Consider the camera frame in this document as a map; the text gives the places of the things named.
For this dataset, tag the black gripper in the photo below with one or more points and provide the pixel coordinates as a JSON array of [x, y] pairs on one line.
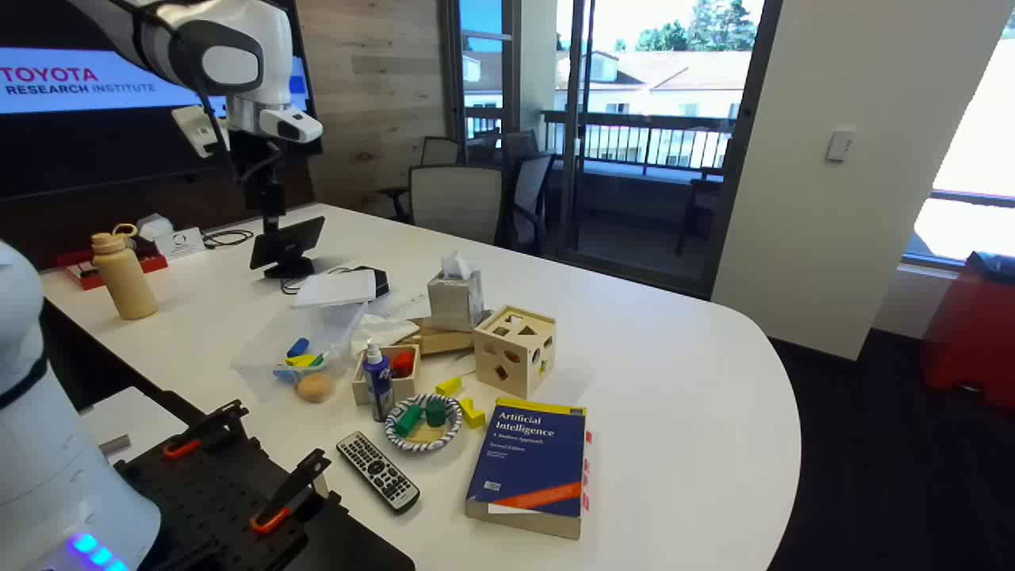
[[256, 150]]

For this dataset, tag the blue textbook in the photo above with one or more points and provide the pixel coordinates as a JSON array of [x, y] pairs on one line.
[[527, 464]]

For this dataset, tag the small white box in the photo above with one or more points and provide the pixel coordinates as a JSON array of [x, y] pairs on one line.
[[168, 237]]

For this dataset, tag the white plastic bin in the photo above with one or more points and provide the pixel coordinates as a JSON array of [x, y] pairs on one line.
[[338, 291]]

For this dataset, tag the tan water bottle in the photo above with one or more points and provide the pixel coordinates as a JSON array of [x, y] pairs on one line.
[[125, 276]]

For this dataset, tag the red flat object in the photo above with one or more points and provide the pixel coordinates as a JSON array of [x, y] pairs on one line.
[[88, 276]]

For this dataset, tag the grey office chair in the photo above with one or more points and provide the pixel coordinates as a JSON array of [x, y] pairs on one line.
[[458, 200]]

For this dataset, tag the large TV screen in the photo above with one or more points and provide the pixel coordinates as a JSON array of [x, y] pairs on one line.
[[64, 138]]

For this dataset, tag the yellowish round toy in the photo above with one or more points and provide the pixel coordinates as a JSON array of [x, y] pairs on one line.
[[316, 388]]

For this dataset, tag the grey tissue box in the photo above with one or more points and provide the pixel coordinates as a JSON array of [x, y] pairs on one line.
[[455, 300]]

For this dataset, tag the red toy piece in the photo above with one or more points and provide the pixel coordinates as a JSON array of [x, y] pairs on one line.
[[400, 364]]

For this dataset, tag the small blue cap bottle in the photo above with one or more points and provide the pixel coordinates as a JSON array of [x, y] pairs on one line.
[[378, 381]]

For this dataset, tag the small wooden box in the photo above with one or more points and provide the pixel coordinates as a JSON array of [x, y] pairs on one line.
[[406, 372]]

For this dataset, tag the flat wooden tray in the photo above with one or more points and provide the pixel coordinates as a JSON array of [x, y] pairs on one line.
[[441, 339]]

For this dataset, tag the black orange clamp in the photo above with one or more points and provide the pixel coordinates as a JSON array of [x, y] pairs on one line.
[[201, 431], [286, 497]]

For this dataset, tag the white side board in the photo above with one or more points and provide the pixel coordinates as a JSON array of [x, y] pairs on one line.
[[129, 415]]

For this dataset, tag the dark office chair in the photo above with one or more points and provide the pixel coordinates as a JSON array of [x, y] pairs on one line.
[[527, 200]]

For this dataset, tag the yellow wooden block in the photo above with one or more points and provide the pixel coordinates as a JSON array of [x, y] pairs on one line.
[[472, 415], [453, 388]]

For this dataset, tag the green wooden block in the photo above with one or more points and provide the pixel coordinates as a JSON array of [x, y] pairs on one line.
[[406, 423], [436, 410]]

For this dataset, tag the patterned rim plate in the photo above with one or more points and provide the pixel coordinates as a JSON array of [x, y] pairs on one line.
[[423, 436]]

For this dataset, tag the wooden shape sorter cube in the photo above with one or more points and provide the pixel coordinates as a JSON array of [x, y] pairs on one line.
[[516, 352]]

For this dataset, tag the black remote control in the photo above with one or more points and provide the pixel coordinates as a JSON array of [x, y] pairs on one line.
[[378, 471]]

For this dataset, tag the black perforated base board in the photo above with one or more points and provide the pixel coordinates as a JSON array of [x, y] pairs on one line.
[[209, 497]]

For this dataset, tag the balcony railing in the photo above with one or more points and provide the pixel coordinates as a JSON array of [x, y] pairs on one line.
[[637, 143]]

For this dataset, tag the black balcony chair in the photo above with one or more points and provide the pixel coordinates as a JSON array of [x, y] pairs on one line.
[[700, 209]]

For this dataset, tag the red bin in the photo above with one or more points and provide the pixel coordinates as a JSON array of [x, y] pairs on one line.
[[972, 333]]

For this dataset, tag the silver wrist camera bar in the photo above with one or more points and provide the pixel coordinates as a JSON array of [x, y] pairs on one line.
[[291, 124]]

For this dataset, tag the white light switch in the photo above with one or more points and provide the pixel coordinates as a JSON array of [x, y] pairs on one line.
[[840, 143]]

